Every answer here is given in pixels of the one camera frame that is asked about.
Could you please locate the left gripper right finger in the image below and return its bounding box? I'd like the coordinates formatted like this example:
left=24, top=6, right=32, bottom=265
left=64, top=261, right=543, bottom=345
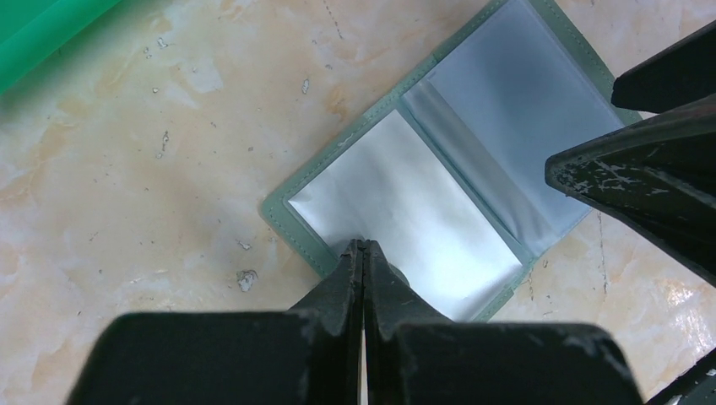
left=363, top=240, right=642, bottom=404

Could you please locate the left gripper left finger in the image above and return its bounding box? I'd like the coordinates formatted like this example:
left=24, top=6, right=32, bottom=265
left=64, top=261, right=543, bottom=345
left=68, top=240, right=365, bottom=404

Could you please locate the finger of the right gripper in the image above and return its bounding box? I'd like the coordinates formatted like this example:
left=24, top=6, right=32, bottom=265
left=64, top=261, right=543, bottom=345
left=545, top=95, right=715, bottom=284
left=610, top=22, right=715, bottom=114

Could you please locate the sage green card holder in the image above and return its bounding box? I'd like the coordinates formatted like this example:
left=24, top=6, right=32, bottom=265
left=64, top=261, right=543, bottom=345
left=262, top=1, right=640, bottom=321

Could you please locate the green plastic bin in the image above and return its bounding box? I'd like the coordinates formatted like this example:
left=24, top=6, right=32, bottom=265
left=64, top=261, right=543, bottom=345
left=1, top=0, right=119, bottom=91

